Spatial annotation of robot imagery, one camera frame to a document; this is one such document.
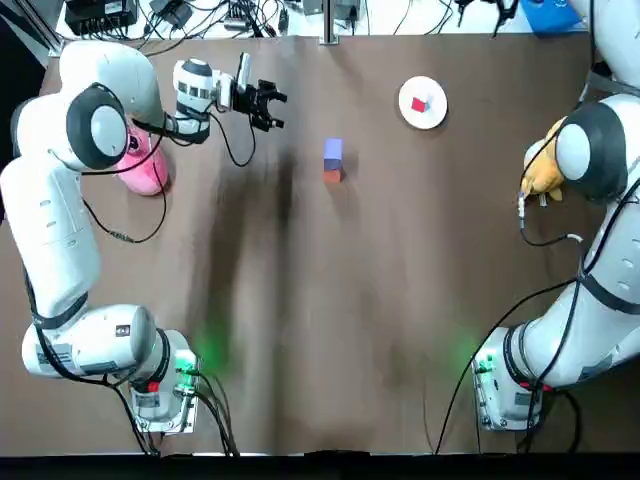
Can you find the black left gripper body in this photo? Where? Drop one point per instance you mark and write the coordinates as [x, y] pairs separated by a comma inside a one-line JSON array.
[[246, 100]]

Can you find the purple foam block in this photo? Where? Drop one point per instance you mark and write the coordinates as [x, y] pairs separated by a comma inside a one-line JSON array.
[[334, 150]]

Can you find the orange foam block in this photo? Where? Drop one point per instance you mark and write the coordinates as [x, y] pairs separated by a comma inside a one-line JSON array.
[[332, 178]]

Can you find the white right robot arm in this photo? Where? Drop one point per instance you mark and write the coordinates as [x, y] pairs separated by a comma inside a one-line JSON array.
[[595, 300]]

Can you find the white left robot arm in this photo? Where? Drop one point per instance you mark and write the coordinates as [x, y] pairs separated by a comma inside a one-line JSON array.
[[55, 240]]

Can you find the usb hub with plugs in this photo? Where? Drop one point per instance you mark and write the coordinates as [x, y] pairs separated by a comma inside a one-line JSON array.
[[236, 16]]

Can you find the black power adapter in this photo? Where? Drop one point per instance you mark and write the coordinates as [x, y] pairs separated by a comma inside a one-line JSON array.
[[170, 12]]

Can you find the pink plush toy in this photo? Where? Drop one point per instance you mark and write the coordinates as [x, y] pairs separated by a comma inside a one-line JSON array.
[[147, 172]]

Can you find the white desk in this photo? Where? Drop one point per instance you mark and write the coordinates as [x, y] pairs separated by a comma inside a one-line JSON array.
[[380, 21]]

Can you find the small puzzle cube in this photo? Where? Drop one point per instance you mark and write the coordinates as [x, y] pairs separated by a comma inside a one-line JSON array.
[[420, 104]]

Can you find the white round plate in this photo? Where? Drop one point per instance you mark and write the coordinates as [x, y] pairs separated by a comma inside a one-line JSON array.
[[435, 117]]

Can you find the black electronics box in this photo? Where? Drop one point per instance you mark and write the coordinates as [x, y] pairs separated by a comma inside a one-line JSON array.
[[100, 15]]

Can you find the yellow plush toy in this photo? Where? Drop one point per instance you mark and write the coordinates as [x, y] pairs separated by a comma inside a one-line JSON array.
[[542, 172]]

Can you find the blue plastic tray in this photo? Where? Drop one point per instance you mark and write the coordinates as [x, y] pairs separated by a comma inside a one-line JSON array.
[[550, 17]]

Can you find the aluminium frame post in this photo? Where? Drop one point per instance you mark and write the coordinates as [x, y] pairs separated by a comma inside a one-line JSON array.
[[331, 22]]

